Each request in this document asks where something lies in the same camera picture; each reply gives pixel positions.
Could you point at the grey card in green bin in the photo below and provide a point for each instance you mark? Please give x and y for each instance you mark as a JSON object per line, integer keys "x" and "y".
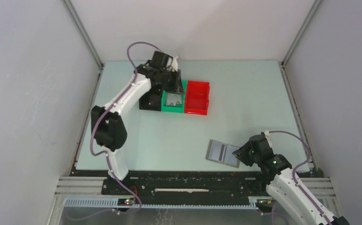
{"x": 173, "y": 99}

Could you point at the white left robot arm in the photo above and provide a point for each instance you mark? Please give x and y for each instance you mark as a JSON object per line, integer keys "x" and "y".
{"x": 107, "y": 125}

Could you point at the green plastic bin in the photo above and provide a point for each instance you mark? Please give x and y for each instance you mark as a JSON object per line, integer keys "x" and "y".
{"x": 178, "y": 108}

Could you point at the black plastic bin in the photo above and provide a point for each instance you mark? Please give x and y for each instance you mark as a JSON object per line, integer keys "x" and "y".
{"x": 151, "y": 101}

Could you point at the aluminium frame rail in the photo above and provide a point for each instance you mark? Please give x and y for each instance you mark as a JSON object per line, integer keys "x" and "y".
{"x": 91, "y": 187}

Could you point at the red plastic bin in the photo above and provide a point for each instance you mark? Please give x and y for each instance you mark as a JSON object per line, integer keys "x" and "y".
{"x": 197, "y": 98}

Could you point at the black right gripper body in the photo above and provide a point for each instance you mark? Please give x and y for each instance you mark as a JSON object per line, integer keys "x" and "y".
{"x": 256, "y": 157}

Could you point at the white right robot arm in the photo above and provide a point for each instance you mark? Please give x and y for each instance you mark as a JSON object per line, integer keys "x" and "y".
{"x": 280, "y": 180}

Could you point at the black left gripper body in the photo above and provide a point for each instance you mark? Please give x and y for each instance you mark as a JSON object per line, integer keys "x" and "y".
{"x": 168, "y": 78}

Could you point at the beige leather card holder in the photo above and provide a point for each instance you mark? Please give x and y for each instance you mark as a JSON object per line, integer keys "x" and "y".
{"x": 222, "y": 153}

